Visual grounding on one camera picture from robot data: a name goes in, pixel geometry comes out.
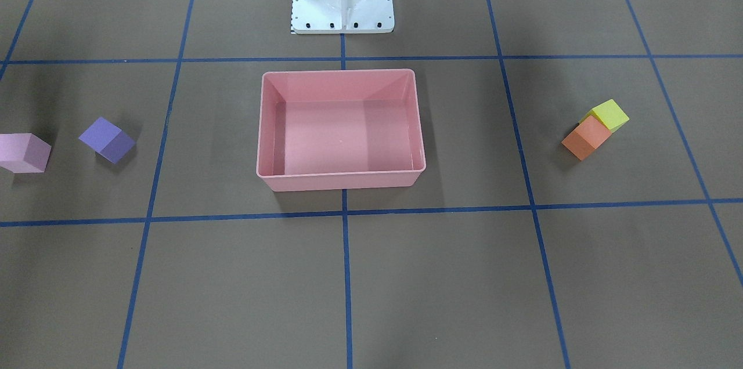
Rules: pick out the purple foam block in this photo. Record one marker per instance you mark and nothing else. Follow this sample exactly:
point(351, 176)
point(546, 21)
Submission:
point(108, 140)

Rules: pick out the orange foam block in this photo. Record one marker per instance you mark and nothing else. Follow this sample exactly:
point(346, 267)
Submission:
point(587, 137)

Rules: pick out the pink foam block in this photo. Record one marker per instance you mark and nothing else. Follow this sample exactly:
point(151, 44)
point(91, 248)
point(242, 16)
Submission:
point(24, 153)

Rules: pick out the yellow foam block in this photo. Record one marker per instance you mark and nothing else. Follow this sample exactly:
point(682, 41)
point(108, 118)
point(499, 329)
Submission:
point(610, 114)

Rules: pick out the pink plastic bin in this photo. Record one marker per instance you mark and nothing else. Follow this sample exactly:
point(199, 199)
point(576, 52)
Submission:
point(339, 129)

